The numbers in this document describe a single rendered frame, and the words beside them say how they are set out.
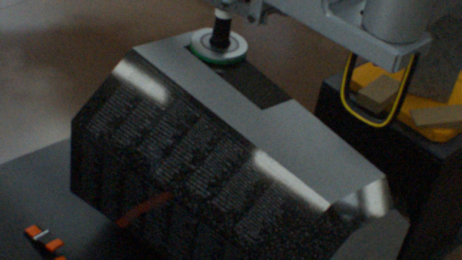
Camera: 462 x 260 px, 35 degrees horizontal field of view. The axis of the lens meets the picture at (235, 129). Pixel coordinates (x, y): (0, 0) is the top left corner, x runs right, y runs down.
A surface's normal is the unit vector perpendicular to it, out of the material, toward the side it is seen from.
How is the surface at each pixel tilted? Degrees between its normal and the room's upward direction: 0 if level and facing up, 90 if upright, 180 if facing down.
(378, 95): 0
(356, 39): 90
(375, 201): 35
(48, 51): 0
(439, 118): 11
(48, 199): 0
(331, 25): 90
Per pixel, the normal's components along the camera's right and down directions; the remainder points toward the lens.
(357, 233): 0.63, 0.54
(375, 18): -0.75, 0.31
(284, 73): 0.14, -0.79
